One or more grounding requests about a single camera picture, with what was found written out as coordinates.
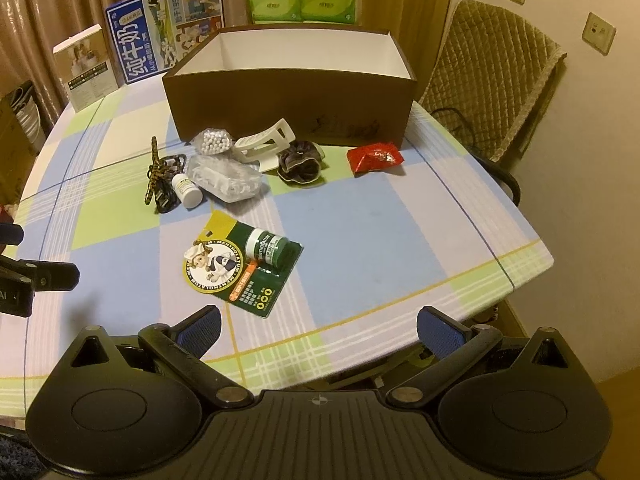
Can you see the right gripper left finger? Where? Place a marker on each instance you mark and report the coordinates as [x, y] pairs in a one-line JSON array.
[[180, 348]]

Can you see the single wall socket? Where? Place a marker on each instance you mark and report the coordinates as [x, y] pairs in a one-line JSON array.
[[598, 33]]

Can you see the checkered tablecloth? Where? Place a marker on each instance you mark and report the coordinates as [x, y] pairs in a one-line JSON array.
[[310, 280]]

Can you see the dark brown scrunchie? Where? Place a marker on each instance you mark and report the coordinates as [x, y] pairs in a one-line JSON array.
[[301, 163]]

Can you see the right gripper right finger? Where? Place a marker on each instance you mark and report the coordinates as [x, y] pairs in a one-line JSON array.
[[457, 349]]

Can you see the black chair armrest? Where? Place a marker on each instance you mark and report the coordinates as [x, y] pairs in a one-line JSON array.
[[502, 176]]

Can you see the small white product box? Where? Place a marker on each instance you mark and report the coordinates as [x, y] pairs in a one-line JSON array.
[[84, 68]]

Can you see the leopard print hair clip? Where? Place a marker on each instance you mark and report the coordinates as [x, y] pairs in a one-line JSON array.
[[154, 174]]

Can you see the green blister card with bottle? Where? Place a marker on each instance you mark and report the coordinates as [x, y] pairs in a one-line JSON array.
[[245, 266]]

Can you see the white plastic hair claw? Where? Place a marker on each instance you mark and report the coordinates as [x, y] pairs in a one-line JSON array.
[[262, 149]]

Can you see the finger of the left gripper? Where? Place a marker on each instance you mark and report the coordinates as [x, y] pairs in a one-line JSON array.
[[43, 276], [11, 234]]

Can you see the small white pill bottle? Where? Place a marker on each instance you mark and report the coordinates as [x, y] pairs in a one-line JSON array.
[[189, 194]]

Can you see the blue milk carton box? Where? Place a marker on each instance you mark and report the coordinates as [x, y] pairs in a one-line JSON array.
[[151, 36]]

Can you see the red snack packet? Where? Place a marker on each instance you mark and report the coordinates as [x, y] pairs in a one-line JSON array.
[[373, 157]]

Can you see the clear box of floss picks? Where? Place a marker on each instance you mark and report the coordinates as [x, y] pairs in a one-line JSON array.
[[224, 177]]

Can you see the bag of white beads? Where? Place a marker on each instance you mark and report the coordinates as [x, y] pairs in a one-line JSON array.
[[212, 141]]

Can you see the brown cardboard box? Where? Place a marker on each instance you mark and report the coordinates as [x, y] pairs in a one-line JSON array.
[[335, 85]]

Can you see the quilted chair cushion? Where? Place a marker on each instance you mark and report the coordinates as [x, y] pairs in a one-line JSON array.
[[493, 80]]

